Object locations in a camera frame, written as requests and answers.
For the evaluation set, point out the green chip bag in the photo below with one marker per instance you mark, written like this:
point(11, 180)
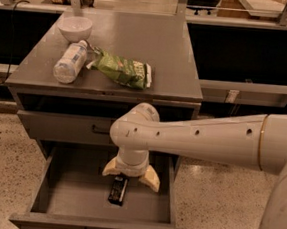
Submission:
point(127, 72)

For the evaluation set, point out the black top drawer handle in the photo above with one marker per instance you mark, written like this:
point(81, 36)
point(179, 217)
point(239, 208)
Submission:
point(98, 130)

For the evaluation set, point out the grey drawer cabinet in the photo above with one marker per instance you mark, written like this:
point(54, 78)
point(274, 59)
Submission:
point(132, 58)

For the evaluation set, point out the grey open middle drawer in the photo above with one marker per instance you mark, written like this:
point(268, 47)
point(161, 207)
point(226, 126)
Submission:
point(74, 194)

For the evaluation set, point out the white ceramic bowl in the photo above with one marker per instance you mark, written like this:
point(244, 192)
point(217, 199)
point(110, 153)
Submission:
point(75, 28)

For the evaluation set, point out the clear plastic water bottle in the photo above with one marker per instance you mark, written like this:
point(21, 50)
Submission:
point(68, 67)

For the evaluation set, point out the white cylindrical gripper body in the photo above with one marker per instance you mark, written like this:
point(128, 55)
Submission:
point(132, 170)

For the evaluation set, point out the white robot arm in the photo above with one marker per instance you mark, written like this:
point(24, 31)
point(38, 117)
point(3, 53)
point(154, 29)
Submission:
point(256, 142)

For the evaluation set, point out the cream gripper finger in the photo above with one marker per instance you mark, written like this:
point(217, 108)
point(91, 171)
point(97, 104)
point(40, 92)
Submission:
point(150, 179)
point(111, 168)

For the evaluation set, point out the grey top drawer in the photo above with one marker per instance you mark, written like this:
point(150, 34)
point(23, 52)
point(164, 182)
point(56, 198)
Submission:
point(69, 120)

